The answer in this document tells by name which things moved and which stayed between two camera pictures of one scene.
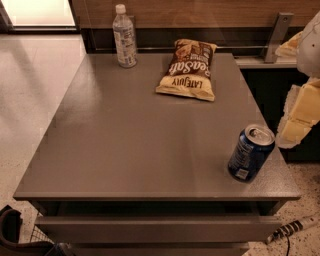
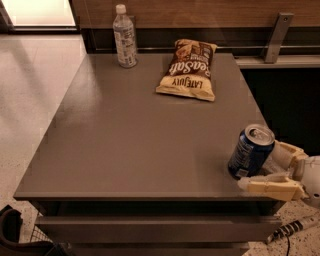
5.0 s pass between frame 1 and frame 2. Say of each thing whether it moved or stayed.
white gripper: moved
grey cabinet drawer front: stayed
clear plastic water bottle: stayed
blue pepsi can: stayed
